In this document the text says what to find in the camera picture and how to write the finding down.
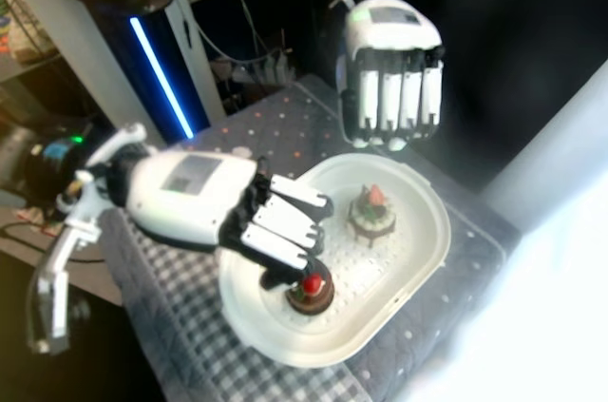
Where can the white blurred panel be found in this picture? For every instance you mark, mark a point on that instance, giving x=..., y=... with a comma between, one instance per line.
x=546, y=254

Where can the white oval plastic basket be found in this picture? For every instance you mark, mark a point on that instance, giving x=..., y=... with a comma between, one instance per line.
x=380, y=297

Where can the computer tower with blue light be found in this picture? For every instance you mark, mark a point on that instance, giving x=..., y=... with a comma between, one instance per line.
x=157, y=64

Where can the grey checked quilt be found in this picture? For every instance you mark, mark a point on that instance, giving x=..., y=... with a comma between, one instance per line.
x=180, y=316

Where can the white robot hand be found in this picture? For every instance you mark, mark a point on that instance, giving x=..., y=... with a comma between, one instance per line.
x=389, y=36
x=190, y=197

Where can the black cake with red cherry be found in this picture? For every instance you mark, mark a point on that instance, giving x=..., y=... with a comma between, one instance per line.
x=311, y=297

